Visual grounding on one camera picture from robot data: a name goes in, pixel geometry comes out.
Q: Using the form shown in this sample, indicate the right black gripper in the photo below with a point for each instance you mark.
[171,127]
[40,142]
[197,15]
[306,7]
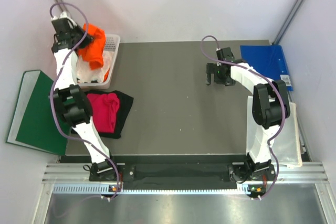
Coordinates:
[211,68]

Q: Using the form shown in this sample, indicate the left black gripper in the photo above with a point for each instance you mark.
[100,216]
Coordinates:
[87,38]

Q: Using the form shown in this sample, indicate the orange t shirt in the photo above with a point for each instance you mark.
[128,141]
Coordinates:
[93,52]

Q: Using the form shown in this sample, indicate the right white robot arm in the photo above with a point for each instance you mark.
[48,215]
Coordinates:
[269,109]

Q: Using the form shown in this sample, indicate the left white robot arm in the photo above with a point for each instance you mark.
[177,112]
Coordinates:
[70,104]

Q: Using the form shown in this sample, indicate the white t shirt in basket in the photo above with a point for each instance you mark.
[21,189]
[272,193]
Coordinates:
[86,75]

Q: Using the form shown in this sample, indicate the white perforated plastic basket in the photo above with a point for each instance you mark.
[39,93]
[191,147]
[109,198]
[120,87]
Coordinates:
[112,44]

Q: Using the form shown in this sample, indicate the blue folder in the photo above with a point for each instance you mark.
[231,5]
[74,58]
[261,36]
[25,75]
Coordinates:
[267,60]

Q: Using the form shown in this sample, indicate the magenta folded t shirt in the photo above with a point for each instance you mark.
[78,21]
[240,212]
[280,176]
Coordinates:
[105,107]

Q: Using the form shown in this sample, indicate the black folded t shirt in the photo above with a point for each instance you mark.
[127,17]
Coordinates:
[126,103]

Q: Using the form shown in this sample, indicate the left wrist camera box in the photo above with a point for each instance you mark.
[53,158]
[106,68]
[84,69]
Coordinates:
[61,25]

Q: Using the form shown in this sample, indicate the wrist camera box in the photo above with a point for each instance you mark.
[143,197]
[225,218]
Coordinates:
[225,54]
[61,25]

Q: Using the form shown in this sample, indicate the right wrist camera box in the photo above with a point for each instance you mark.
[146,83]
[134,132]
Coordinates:
[225,54]

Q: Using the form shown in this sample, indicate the green ring binder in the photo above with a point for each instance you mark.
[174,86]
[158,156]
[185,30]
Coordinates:
[33,124]

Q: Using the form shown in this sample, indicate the aluminium frame rail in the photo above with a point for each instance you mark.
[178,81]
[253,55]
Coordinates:
[308,173]

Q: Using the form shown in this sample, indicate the slotted grey cable duct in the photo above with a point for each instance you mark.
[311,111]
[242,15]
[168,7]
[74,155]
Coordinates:
[107,189]

